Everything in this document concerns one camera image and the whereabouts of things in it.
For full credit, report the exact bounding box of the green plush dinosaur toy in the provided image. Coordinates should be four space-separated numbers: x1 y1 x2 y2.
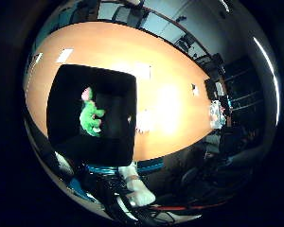
79 86 106 138

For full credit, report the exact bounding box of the black tray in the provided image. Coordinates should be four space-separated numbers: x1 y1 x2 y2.
45 63 138 167

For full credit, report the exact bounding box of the teal table clamp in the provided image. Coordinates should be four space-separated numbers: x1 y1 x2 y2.
86 157 166 176

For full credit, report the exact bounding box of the small black and white marker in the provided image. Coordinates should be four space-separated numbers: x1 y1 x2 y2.
190 83 201 97

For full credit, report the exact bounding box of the black monitor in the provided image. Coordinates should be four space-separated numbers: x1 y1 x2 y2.
204 78 220 101

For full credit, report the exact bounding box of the clear box of clutter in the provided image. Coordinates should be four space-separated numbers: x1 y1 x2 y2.
208 99 227 131

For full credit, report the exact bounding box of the black office chair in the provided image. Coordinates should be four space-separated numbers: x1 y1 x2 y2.
179 166 202 190

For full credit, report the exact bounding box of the red cable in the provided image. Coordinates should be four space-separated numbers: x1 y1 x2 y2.
148 201 228 213

